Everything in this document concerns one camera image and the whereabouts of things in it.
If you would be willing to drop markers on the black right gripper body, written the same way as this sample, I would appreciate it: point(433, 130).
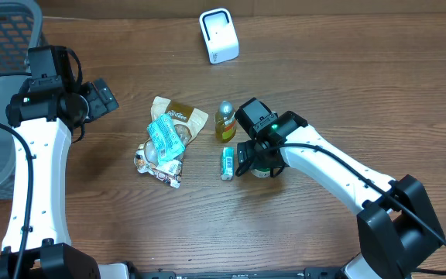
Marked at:
point(253, 156)

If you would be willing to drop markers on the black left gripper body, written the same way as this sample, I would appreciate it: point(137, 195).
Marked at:
point(96, 106)

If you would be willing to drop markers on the green lid white jar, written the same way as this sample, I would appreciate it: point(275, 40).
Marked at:
point(261, 172)

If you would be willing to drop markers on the small teal tissue pack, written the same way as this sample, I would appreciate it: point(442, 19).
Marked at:
point(227, 163)

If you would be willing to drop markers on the yellow oil bottle silver cap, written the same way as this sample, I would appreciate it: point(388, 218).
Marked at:
point(225, 122)

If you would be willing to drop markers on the brown snack packet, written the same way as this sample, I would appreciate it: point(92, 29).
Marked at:
point(188, 120)

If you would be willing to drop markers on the white red snack wrapper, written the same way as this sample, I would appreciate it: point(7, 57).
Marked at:
point(146, 162)

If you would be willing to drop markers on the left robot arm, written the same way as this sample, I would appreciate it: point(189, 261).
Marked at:
point(42, 117)

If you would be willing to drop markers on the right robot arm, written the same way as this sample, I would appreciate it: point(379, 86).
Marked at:
point(398, 227)

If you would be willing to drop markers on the white barcode scanner stand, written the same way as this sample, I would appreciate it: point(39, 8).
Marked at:
point(219, 35)

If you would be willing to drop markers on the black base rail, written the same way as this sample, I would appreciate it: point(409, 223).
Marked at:
point(307, 273)

